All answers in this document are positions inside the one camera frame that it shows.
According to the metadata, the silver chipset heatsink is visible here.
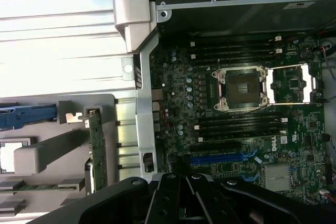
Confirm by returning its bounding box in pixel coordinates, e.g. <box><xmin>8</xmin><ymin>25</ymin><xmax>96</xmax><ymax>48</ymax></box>
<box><xmin>264</xmin><ymin>165</ymin><xmax>295</xmax><ymax>190</ymax></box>

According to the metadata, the blue expansion slot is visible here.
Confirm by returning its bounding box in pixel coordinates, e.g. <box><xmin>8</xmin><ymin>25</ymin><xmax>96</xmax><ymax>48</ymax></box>
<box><xmin>190</xmin><ymin>155</ymin><xmax>249</xmax><ymax>166</ymax></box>

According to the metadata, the RAM slot with white latches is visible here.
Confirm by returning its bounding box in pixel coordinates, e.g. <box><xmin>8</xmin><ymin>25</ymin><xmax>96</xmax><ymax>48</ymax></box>
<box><xmin>194</xmin><ymin>117</ymin><xmax>287</xmax><ymax>131</ymax></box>
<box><xmin>198</xmin><ymin>129</ymin><xmax>288</xmax><ymax>143</ymax></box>
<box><xmin>189</xmin><ymin>36</ymin><xmax>284</xmax><ymax>48</ymax></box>
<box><xmin>191</xmin><ymin>48</ymin><xmax>284</xmax><ymax>60</ymax></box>

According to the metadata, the long black expansion slot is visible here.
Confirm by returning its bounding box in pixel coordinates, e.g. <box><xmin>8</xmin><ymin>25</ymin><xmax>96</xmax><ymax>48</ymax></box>
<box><xmin>188</xmin><ymin>142</ymin><xmax>244</xmax><ymax>154</ymax></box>

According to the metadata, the grey parts rack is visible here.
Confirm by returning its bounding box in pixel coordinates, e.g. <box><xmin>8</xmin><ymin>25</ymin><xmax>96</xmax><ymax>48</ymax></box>
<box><xmin>0</xmin><ymin>93</ymin><xmax>118</xmax><ymax>224</ymax></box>

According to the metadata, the black RAM slot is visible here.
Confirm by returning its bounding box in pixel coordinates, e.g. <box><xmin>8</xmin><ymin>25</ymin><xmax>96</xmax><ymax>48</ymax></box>
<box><xmin>196</xmin><ymin>123</ymin><xmax>287</xmax><ymax>137</ymax></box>
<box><xmin>189</xmin><ymin>30</ymin><xmax>283</xmax><ymax>41</ymax></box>
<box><xmin>195</xmin><ymin>112</ymin><xmax>287</xmax><ymax>124</ymax></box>
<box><xmin>190</xmin><ymin>42</ymin><xmax>284</xmax><ymax>54</ymax></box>

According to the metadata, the green RAM stick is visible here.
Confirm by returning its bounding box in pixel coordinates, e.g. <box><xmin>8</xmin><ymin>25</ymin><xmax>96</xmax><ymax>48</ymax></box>
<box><xmin>0</xmin><ymin>183</ymin><xmax>86</xmax><ymax>192</ymax></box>

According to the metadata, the green Dell motherboard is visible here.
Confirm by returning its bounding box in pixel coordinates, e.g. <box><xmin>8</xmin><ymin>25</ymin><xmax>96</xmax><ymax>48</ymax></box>
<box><xmin>151</xmin><ymin>34</ymin><xmax>328</xmax><ymax>205</ymax></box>

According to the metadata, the open black PC case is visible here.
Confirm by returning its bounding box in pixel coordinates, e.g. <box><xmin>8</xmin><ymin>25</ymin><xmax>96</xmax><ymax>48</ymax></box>
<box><xmin>112</xmin><ymin>0</ymin><xmax>336</xmax><ymax>209</ymax></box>

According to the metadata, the silver CPU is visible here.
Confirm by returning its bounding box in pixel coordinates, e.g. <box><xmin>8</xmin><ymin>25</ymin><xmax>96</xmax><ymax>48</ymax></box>
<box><xmin>0</xmin><ymin>142</ymin><xmax>25</xmax><ymax>174</ymax></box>

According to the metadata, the CPU socket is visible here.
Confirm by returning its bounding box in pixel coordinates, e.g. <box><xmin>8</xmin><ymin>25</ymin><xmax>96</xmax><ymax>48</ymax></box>
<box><xmin>211</xmin><ymin>65</ymin><xmax>271</xmax><ymax>112</ymax></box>

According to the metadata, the hard disk in blue carrier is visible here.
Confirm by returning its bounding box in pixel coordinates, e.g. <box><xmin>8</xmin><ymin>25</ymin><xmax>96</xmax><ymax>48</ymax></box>
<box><xmin>0</xmin><ymin>104</ymin><xmax>58</xmax><ymax>132</ymax></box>

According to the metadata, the silver socket cover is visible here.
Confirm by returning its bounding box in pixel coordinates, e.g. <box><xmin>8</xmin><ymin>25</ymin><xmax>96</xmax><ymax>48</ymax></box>
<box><xmin>264</xmin><ymin>63</ymin><xmax>317</xmax><ymax>105</ymax></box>

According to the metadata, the round coin cell battery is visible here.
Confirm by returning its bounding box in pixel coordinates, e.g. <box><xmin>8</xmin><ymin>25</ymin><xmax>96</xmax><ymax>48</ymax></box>
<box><xmin>300</xmin><ymin>47</ymin><xmax>313</xmax><ymax>61</ymax></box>

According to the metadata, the white case label sticker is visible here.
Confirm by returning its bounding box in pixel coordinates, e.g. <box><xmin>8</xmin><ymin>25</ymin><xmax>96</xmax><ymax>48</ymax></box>
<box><xmin>283</xmin><ymin>0</ymin><xmax>316</xmax><ymax>10</ymax></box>

